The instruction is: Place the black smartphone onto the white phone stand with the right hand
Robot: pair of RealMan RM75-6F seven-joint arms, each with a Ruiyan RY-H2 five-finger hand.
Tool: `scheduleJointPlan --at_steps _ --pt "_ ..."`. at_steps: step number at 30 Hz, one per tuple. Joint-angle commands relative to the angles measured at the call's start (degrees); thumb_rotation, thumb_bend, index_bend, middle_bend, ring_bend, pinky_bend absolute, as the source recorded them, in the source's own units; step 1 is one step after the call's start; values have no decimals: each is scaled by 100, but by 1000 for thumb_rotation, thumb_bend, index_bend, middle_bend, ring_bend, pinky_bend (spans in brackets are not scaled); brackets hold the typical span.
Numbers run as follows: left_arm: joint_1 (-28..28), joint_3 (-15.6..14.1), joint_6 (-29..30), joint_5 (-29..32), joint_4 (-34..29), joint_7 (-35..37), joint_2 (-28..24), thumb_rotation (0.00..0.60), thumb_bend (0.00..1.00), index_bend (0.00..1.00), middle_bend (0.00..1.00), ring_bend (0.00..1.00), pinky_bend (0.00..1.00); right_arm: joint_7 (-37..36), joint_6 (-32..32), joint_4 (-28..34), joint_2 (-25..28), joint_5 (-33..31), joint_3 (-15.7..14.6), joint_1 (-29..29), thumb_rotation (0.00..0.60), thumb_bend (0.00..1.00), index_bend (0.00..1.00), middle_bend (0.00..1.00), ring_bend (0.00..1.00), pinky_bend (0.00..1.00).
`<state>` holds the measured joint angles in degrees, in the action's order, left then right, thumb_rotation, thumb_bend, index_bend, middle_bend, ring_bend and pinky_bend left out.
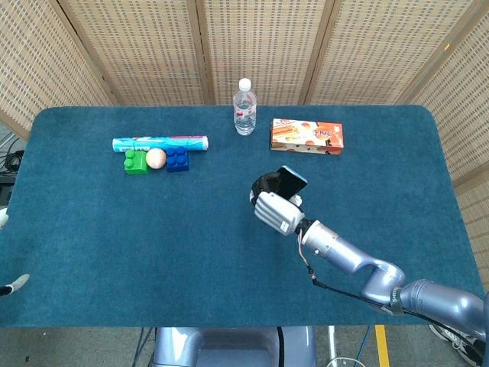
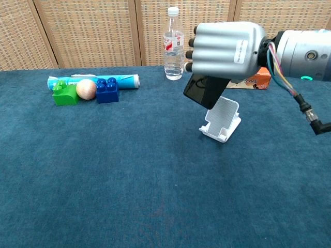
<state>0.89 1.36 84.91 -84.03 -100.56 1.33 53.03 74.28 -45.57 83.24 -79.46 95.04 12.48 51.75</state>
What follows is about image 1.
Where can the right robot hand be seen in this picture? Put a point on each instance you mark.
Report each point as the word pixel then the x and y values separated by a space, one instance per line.
pixel 277 214

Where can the black object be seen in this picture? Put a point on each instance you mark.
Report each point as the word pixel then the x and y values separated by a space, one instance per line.
pixel 289 183

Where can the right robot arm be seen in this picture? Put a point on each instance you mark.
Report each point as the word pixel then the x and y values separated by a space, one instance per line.
pixel 344 256

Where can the orange snack box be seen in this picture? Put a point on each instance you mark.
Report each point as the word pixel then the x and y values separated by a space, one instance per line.
pixel 305 137

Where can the clear plastic water bottle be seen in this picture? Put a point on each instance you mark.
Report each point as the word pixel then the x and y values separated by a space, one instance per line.
pixel 244 114

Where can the blue toy block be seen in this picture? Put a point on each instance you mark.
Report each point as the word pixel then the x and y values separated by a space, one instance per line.
pixel 177 162

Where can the blue table cloth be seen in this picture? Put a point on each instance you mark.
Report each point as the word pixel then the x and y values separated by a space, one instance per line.
pixel 153 248

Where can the beige ball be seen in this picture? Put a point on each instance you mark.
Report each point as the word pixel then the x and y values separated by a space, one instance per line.
pixel 156 158

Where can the light blue rolled tube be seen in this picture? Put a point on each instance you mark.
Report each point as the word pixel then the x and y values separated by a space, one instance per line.
pixel 160 143

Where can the grey robot torso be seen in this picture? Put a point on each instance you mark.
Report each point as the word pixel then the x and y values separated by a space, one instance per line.
pixel 229 348

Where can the green toy block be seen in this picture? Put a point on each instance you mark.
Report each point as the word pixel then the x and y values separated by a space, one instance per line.
pixel 135 164

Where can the woven rattan folding screen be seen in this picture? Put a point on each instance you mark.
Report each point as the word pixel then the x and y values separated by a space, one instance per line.
pixel 153 46

